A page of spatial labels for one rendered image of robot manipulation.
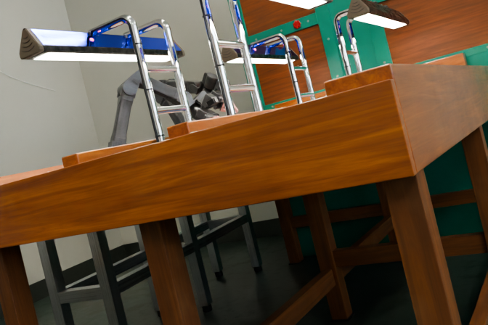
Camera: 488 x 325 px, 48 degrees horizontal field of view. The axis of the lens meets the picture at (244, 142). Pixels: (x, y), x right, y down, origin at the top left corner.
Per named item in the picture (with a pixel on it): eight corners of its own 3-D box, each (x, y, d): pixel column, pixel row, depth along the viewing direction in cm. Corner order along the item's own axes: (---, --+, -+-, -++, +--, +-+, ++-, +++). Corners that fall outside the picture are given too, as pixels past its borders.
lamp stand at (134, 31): (115, 181, 157) (79, 30, 157) (160, 170, 174) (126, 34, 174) (166, 170, 147) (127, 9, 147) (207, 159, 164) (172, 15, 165)
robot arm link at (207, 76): (224, 77, 260) (207, 67, 266) (210, 79, 253) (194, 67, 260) (217, 99, 265) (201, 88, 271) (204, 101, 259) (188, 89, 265)
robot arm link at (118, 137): (120, 160, 227) (133, 85, 234) (124, 159, 221) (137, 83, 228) (105, 157, 225) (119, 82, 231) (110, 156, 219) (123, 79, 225)
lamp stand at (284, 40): (269, 141, 240) (245, 43, 241) (289, 137, 258) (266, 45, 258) (308, 133, 231) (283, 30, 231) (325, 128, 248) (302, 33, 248)
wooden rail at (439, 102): (348, 186, 94) (322, 81, 94) (479, 112, 250) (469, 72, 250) (417, 174, 88) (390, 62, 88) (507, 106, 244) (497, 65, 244)
